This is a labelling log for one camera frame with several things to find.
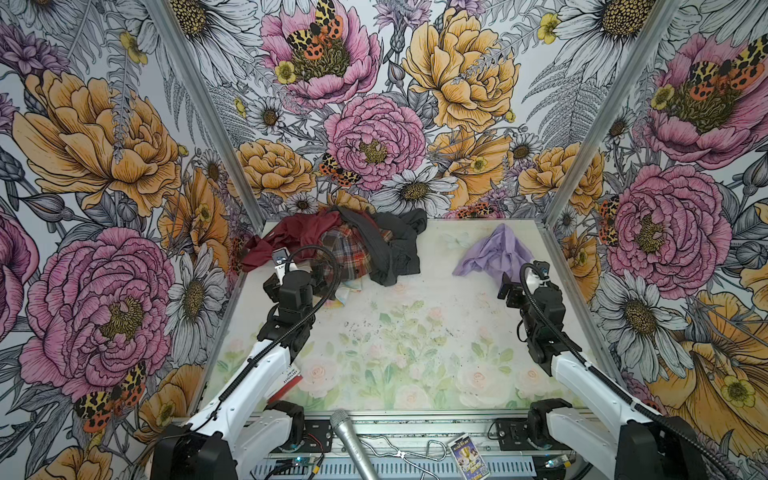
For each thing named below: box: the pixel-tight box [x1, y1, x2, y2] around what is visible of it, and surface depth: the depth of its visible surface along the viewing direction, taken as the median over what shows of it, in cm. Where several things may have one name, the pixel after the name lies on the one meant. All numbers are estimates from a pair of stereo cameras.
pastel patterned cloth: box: [324, 278, 363, 309], surface depth 101 cm
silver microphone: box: [330, 409, 381, 480], surface depth 73 cm
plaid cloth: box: [318, 223, 393, 280], surface depth 101 cm
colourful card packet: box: [448, 433, 491, 480], surface depth 71 cm
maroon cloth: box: [241, 207, 343, 272], surface depth 105 cm
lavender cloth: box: [452, 223, 535, 283], surface depth 107 cm
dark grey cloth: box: [332, 205, 428, 287], surface depth 106 cm
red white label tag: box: [267, 364, 303, 404], surface depth 81 cm
